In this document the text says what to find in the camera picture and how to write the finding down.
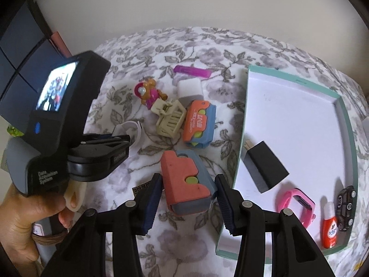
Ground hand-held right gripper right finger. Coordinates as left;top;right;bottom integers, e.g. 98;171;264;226
214;174;336;277

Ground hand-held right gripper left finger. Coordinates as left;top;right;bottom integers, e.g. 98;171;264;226
40;174;163;277

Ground white plastic ring holder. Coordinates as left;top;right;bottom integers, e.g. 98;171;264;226
114;121;143;148

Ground salmon blue plain fidget toy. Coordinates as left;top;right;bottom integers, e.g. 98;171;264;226
161;149;217;215

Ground black plug adapter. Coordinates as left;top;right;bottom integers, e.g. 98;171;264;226
241;140;289;194

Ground beige hair claw clip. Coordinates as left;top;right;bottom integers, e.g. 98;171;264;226
152;99;186;139

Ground pink smartwatch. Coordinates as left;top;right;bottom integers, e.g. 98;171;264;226
277;188;316;228

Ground orange blue lettered fidget toy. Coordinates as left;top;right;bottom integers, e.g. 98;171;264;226
182;100;217;149

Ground white charger plug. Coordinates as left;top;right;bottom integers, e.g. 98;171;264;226
177;79;204;104

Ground red white small bottle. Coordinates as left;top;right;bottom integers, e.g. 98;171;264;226
321;202;338;249

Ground teal shallow cardboard box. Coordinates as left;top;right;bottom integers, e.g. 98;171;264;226
216;64;359;264

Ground purple lighter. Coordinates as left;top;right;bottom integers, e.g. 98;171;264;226
173;65;212;79

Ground black toy car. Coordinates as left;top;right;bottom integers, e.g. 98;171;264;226
334;185;356;233

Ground person's left hand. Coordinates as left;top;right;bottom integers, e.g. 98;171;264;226
0;183;74;266

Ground pink orange bear figure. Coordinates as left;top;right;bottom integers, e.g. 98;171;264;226
134;79;169;110

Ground dark cabinet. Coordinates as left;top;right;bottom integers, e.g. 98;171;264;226
0;0;72;101

